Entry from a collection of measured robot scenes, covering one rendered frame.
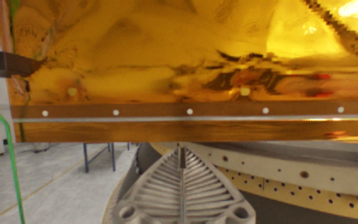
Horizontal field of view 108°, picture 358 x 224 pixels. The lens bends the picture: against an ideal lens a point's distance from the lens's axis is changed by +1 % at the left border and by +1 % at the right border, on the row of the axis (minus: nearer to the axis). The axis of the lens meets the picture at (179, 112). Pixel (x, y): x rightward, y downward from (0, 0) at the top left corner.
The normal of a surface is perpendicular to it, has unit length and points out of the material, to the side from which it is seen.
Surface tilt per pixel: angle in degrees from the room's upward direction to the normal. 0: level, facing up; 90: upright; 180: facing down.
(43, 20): 90
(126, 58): 94
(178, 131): 90
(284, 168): 90
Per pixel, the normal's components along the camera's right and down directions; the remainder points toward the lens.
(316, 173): -0.40, 0.11
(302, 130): -0.02, 0.11
